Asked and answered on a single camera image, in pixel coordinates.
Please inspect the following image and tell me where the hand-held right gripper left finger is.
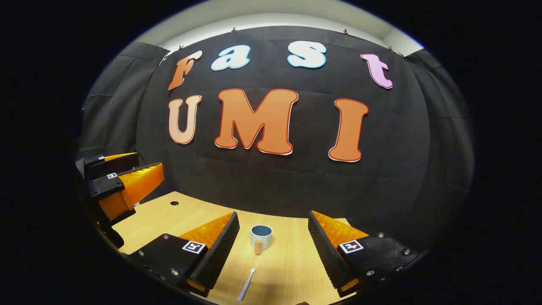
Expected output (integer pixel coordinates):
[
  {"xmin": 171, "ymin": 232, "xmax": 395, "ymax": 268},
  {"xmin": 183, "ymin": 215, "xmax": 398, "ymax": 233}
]
[{"xmin": 120, "ymin": 211, "xmax": 240, "ymax": 298}]

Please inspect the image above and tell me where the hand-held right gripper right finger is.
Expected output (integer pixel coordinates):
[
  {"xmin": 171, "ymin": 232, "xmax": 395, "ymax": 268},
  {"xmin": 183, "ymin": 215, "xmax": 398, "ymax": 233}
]
[{"xmin": 308, "ymin": 210, "xmax": 424, "ymax": 297}]

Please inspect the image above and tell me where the white toothbrush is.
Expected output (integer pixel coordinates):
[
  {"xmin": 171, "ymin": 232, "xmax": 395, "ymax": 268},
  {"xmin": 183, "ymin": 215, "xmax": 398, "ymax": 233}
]
[{"xmin": 237, "ymin": 268, "xmax": 257, "ymax": 302}]

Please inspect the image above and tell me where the light blue cup wooden handle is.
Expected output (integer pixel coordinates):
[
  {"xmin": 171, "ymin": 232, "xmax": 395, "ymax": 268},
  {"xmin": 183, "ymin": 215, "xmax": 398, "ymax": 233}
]
[{"xmin": 250, "ymin": 225, "xmax": 273, "ymax": 255}]

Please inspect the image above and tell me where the wooden desktop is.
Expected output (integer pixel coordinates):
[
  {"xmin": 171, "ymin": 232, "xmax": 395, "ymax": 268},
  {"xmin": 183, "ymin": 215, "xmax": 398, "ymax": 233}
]
[{"xmin": 111, "ymin": 191, "xmax": 369, "ymax": 305}]

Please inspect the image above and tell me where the black backdrop cloth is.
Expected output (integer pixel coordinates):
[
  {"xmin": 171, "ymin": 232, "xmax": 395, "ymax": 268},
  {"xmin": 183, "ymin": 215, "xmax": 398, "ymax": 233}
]
[{"xmin": 76, "ymin": 25, "xmax": 475, "ymax": 255}]

